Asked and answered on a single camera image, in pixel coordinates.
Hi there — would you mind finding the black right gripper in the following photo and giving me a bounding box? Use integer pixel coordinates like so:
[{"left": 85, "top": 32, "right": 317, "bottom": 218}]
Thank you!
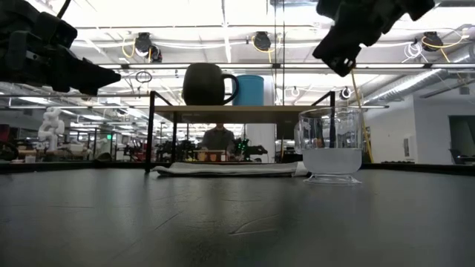
[{"left": 312, "top": 0, "right": 436, "bottom": 78}]

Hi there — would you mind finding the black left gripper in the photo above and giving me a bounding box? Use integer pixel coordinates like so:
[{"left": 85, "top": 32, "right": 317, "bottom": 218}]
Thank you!
[{"left": 0, "top": 0, "right": 122, "bottom": 96}]

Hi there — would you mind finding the blue plastic cup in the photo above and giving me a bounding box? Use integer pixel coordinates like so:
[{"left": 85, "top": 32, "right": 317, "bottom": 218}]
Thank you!
[{"left": 232, "top": 75, "right": 265, "bottom": 107}]

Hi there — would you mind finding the black mug blue inside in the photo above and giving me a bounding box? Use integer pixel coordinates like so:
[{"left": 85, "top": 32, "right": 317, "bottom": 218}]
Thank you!
[{"left": 182, "top": 62, "right": 240, "bottom": 107}]

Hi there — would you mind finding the clear plastic cup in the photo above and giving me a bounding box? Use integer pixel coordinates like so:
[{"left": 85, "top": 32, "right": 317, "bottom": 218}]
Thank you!
[{"left": 295, "top": 107, "right": 364, "bottom": 186}]

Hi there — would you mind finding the white robot figure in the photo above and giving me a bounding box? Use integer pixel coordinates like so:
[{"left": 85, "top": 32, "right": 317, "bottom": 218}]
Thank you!
[{"left": 38, "top": 107, "right": 66, "bottom": 153}]

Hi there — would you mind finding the person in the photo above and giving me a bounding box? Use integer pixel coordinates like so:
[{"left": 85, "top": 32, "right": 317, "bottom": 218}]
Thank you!
[{"left": 202, "top": 124, "right": 237, "bottom": 162}]

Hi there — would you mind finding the grey folded cloth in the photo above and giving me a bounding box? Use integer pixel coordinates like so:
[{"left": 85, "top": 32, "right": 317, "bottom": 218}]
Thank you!
[{"left": 151, "top": 161, "right": 309, "bottom": 178}]

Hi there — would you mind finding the black hanging cable loop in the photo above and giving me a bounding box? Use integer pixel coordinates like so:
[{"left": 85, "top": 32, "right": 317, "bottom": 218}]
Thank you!
[{"left": 135, "top": 70, "right": 153, "bottom": 85}]

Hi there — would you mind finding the black ceiling cable reel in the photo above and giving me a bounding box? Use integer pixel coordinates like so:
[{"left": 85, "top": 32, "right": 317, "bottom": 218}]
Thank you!
[
  {"left": 422, "top": 31, "right": 441, "bottom": 53},
  {"left": 254, "top": 31, "right": 272, "bottom": 52},
  {"left": 134, "top": 32, "right": 153, "bottom": 56}
]

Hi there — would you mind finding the silver ventilation duct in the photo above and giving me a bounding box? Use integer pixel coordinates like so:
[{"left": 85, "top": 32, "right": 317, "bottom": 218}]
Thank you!
[{"left": 363, "top": 46, "right": 475, "bottom": 107}]

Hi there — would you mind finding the yellow cable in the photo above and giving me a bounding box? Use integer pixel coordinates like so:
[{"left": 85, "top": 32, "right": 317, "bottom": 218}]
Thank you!
[{"left": 350, "top": 68, "right": 374, "bottom": 164}]

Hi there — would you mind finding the white wall box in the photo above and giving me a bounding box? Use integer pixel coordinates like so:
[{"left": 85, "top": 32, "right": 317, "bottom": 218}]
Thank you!
[{"left": 403, "top": 135, "right": 419, "bottom": 160}]

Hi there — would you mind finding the wooden shelf black metal frame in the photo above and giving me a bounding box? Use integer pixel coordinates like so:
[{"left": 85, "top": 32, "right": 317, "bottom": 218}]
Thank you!
[{"left": 144, "top": 90, "right": 337, "bottom": 174}]

